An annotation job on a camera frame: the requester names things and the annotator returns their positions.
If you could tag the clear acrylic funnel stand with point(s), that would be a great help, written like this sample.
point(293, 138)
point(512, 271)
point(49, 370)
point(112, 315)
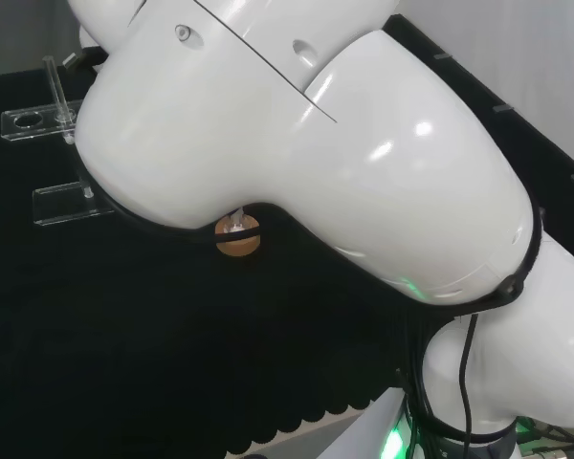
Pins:
point(62, 203)

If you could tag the clear round-bottom flask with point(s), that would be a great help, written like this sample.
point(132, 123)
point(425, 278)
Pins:
point(234, 227)

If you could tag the black bench cloth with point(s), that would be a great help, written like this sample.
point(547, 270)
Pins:
point(124, 334)

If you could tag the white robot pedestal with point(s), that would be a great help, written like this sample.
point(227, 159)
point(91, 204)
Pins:
point(382, 421)

